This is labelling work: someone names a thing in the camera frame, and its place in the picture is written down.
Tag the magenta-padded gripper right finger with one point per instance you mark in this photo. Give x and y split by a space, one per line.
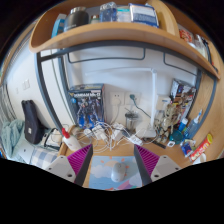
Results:
150 161

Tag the white power strip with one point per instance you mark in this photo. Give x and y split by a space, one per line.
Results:
135 139

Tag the glass jar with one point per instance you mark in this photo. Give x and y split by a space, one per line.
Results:
131 121

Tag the grey computer mouse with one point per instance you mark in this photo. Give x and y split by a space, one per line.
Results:
118 171

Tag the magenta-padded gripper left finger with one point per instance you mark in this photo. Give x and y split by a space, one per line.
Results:
78 160

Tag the teal blanket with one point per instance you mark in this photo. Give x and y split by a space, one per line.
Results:
11 136

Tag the white charger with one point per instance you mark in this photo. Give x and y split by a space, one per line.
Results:
117 133
99 132

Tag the wooden shelf unit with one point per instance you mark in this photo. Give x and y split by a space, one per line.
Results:
110 33

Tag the teal round tin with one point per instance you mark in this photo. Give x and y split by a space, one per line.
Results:
176 137

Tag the blue and white tube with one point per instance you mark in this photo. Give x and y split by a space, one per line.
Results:
183 124

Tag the black ruler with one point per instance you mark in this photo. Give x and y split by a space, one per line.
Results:
158 144

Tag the small white desk clock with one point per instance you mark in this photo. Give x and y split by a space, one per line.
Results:
171 144

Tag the white wall socket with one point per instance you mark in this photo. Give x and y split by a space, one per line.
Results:
117 98

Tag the white desk lamp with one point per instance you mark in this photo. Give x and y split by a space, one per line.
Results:
154 96

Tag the blue robot model kit box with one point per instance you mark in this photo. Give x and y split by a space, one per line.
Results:
87 106

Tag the white bottle with red cap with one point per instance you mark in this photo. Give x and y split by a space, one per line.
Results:
71 141

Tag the brown tree figure toy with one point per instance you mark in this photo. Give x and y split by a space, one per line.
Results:
168 121

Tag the checked bedding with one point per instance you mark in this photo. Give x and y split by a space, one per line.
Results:
41 156

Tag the colourful comic poster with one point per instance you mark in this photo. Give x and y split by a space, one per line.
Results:
183 95

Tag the blue spray bottle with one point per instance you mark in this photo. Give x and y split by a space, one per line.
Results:
194 126

